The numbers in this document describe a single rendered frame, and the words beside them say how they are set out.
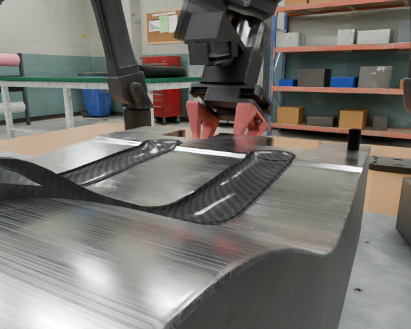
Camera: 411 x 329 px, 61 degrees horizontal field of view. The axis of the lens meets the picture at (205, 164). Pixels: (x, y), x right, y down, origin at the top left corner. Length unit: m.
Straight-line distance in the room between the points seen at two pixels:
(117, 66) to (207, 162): 0.54
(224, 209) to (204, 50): 0.24
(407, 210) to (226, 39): 0.26
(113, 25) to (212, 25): 0.41
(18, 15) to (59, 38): 0.90
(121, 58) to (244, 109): 0.42
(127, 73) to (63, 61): 7.49
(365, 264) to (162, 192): 0.19
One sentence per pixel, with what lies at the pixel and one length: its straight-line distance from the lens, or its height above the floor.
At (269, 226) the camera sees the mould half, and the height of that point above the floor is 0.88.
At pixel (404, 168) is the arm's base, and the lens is 0.64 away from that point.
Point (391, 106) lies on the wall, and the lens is 5.69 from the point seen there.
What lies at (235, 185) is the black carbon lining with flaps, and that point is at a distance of 0.24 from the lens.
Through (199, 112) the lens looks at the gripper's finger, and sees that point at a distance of 0.47.
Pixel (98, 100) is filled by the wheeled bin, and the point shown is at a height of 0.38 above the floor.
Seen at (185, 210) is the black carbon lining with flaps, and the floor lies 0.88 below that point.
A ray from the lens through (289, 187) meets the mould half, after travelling 0.23.
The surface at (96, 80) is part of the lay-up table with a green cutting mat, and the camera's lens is 3.81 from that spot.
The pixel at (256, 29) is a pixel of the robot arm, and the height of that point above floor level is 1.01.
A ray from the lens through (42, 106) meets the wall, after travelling 7.95.
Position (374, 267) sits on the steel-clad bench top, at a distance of 0.33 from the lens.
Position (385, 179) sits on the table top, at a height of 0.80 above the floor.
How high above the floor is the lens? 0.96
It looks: 15 degrees down
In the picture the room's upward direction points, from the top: straight up
